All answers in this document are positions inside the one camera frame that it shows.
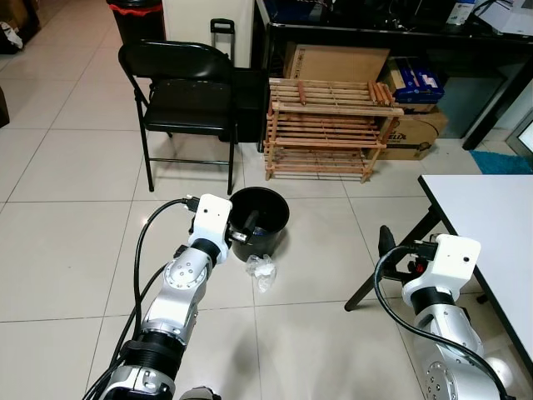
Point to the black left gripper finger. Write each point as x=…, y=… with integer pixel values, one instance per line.
x=253, y=223

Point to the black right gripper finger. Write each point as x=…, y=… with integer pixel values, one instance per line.
x=387, y=242

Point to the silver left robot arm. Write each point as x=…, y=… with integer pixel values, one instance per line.
x=179, y=292

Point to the black round rubbish bin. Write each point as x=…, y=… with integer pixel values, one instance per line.
x=275, y=237

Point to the black bin with red bag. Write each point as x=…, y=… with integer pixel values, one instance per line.
x=137, y=25

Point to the crumpled clear plastic wrap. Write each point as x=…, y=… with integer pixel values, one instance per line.
x=262, y=271

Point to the printed brown cardboard box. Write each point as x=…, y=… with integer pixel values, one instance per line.
x=416, y=133

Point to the black folding chair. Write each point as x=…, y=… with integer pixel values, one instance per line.
x=187, y=104

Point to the blue floor mat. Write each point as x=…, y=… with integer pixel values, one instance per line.
x=504, y=164

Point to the wooden slatted shoe rack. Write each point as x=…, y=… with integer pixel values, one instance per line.
x=333, y=108

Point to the blue printed box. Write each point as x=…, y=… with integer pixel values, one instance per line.
x=416, y=79

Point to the robot left leg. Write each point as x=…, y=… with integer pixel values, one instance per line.
x=200, y=393

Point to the grey framed glass door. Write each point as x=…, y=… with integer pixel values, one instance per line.
x=525, y=133

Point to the plain brown cardboard box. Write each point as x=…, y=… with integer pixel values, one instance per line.
x=333, y=62

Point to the black desk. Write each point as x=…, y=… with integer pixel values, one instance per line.
x=375, y=32

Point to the white box with blue print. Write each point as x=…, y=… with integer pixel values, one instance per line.
x=460, y=12

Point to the white flat box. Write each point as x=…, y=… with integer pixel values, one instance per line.
x=508, y=15

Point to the white shoe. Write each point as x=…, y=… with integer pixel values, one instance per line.
x=10, y=35

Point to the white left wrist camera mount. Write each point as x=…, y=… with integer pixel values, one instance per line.
x=212, y=217

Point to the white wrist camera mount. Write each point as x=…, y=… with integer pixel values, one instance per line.
x=212, y=217
x=454, y=258

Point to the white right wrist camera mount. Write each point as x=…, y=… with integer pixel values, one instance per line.
x=454, y=258

